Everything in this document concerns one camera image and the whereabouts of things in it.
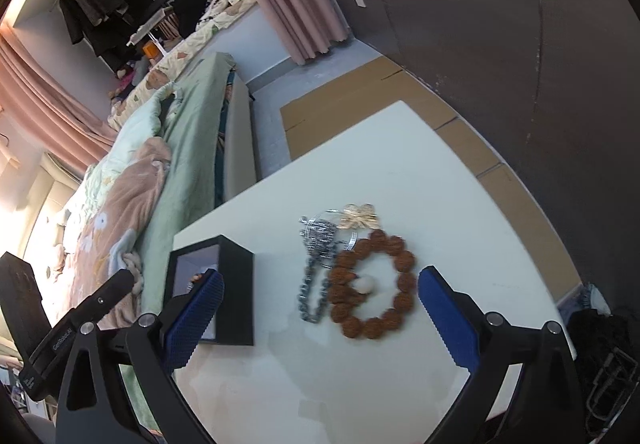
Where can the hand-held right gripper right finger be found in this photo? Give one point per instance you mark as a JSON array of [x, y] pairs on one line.
[[446, 319]]

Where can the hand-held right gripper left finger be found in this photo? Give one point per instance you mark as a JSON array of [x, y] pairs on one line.
[[194, 321]]

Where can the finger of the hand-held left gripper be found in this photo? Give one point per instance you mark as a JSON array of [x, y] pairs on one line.
[[109, 294]]

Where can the black jewelry box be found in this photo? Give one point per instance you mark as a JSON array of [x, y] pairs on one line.
[[237, 294]]

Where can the brown floral blanket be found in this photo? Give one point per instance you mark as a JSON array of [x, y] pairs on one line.
[[135, 184]]

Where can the thin silver bangle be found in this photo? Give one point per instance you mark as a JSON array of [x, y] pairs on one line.
[[353, 240]]

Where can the gold butterfly hair clip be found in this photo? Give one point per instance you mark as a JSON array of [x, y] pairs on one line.
[[357, 217]]

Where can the cardboard floor sheet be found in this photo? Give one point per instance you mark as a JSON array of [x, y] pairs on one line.
[[520, 204]]

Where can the black bag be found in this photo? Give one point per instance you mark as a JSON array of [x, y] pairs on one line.
[[592, 339]]

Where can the green quilt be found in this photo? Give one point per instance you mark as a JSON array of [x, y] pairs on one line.
[[192, 149]]

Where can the printed bed sheet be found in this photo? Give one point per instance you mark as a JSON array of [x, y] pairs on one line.
[[190, 49]]

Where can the white drying rack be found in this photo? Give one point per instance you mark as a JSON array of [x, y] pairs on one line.
[[150, 27]]

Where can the dark hanging clothes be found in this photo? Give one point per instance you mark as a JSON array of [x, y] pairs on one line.
[[95, 9]]

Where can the beige bed frame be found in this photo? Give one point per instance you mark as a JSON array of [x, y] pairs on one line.
[[242, 144]]

